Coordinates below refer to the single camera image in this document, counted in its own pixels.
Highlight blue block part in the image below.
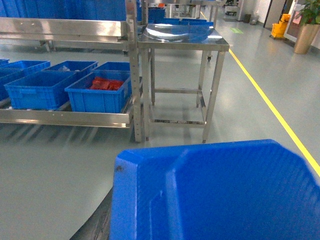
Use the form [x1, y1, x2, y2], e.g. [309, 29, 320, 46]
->
[109, 139, 320, 240]

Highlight blue bin with red bags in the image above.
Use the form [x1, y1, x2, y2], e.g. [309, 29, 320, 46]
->
[65, 71, 132, 114]

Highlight blue bin behind red bags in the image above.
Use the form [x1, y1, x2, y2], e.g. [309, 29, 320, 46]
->
[91, 61, 130, 72]

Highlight steel roller shelf rack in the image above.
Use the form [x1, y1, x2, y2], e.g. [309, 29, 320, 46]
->
[0, 0, 146, 142]

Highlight blue bin with plastic bag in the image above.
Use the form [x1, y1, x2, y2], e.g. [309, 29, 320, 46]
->
[44, 60, 98, 73]

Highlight empty blue front bin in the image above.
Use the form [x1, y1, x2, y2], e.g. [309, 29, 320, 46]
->
[4, 71, 77, 110]

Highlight small stainless steel table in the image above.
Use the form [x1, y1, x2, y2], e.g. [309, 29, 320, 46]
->
[138, 23, 230, 143]

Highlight red bubble wrap bags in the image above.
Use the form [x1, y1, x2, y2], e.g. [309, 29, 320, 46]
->
[89, 76, 124, 91]

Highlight clear plastic bag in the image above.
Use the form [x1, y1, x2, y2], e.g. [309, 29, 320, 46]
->
[58, 65, 80, 73]

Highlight yellow mop bucket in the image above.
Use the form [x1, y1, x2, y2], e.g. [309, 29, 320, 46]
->
[270, 13, 291, 39]

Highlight green potted plant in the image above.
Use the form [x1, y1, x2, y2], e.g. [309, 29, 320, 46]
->
[292, 0, 320, 55]

